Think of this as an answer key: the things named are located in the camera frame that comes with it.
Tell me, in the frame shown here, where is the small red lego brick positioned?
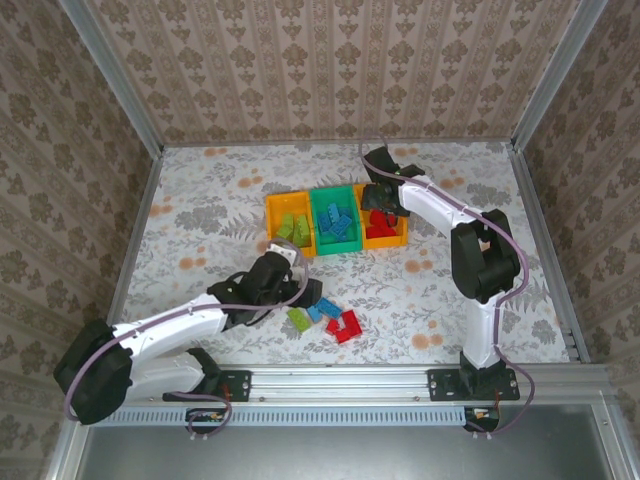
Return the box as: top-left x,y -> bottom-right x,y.
325,318 -> 352,345

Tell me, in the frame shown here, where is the long red lego brick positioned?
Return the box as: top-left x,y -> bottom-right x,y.
338,309 -> 363,339

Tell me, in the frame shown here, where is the orange plastic bin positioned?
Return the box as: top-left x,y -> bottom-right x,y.
353,183 -> 409,251
264,190 -> 317,259

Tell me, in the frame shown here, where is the green plastic bin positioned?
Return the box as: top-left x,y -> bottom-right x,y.
309,185 -> 364,256

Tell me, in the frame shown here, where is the floral tablecloth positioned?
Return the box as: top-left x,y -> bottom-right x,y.
107,143 -> 584,367

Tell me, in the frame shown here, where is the grey metal panel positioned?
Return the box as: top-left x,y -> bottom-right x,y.
74,424 -> 619,480

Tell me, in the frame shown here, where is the aluminium table back rail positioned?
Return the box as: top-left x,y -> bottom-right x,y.
162,139 -> 514,149

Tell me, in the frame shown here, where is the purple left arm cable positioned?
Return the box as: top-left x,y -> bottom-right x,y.
64,244 -> 311,444

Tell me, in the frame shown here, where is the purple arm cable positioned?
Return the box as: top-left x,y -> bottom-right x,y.
64,244 -> 311,444
359,134 -> 536,441

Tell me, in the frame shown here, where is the slotted pale cable duct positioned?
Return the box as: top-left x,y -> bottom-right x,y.
92,405 -> 501,427

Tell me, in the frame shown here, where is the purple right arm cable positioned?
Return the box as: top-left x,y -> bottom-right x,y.
359,134 -> 536,441

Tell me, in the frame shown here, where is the aluminium table side rail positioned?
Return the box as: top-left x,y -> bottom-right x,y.
507,142 -> 594,364
105,144 -> 166,324

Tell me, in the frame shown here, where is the small circuit board with wires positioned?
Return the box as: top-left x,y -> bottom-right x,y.
185,407 -> 226,432
463,406 -> 501,432

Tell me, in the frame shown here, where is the aluminium frame post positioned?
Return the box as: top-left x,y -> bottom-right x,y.
510,0 -> 609,151
58,0 -> 166,154

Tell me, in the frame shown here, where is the aluminium lower frame bar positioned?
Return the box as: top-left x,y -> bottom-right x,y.
44,397 -> 96,480
597,394 -> 631,480

